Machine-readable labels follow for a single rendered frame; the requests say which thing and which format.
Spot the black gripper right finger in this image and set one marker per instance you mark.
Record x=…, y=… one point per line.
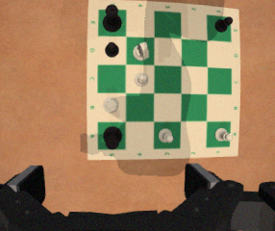
x=212, y=208

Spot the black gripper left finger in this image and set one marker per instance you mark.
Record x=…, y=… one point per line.
x=23, y=210

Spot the white rook chess piece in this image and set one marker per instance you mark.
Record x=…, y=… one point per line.
x=109, y=105

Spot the green and cream chessboard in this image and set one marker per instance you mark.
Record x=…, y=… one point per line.
x=193, y=81

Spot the white pawn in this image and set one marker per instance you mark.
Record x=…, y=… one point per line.
x=142, y=80
x=221, y=135
x=165, y=135

